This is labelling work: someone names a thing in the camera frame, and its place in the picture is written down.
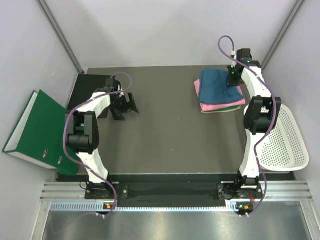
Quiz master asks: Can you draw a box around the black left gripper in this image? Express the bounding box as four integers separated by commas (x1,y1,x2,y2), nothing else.
109,92,139,121

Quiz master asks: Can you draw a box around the blue t shirt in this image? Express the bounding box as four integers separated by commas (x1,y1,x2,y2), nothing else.
198,68,244,105

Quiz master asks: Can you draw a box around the pink t shirt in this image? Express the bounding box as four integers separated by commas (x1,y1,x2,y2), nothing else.
200,86,246,111

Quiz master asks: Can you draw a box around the white perforated plastic basket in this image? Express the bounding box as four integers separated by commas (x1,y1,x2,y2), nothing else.
243,103,310,173

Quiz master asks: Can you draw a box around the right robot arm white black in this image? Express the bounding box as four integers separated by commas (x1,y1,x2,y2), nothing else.
220,48,282,200

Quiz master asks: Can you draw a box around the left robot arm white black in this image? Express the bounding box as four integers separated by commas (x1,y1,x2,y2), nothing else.
63,75,139,200

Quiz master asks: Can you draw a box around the green folded t shirt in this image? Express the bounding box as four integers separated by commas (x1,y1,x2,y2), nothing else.
217,105,241,112

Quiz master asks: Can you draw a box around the green ring binder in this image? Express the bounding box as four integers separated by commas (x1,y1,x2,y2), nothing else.
2,90,80,176

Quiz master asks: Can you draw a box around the right aluminium corner post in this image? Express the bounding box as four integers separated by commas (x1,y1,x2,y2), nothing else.
261,0,306,70

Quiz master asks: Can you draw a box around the aluminium corner post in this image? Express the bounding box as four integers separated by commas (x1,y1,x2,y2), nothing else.
36,0,84,74
261,0,306,70

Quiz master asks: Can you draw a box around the grey slotted cable duct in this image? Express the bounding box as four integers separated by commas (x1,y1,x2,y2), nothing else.
50,201,239,213

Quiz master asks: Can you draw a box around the left aluminium corner post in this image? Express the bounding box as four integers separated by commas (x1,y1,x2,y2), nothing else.
36,0,84,74

